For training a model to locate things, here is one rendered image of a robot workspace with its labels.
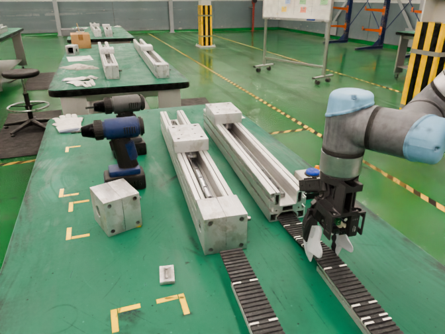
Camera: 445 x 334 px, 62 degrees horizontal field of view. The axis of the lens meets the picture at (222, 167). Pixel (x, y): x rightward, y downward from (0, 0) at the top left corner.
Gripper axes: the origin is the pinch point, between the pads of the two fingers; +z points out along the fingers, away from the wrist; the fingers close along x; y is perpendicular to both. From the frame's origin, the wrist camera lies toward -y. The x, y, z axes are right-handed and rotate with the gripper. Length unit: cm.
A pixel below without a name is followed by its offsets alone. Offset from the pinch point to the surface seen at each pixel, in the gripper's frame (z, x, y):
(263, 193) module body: -2.8, -4.9, -22.7
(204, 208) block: -6.2, -22.8, -13.8
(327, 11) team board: -30, 277, -499
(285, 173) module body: -5.3, 3.1, -27.7
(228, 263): -0.2, -20.7, -1.1
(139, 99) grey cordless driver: -17, -33, -74
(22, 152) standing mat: 80, -134, -294
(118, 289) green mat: 3.3, -42.8, -3.0
